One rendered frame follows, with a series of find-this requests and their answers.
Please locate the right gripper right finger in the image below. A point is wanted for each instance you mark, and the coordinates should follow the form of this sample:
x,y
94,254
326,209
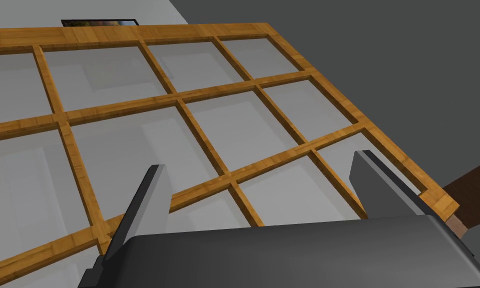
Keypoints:
x,y
378,188

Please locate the wooden glass-paned door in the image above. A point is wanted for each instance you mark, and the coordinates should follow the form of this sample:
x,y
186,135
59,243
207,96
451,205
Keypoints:
x,y
207,98

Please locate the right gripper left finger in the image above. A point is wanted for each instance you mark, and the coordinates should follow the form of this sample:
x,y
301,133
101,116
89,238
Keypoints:
x,y
151,204

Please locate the black framed picture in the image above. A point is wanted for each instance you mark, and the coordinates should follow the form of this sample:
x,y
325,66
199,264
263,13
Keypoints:
x,y
99,22

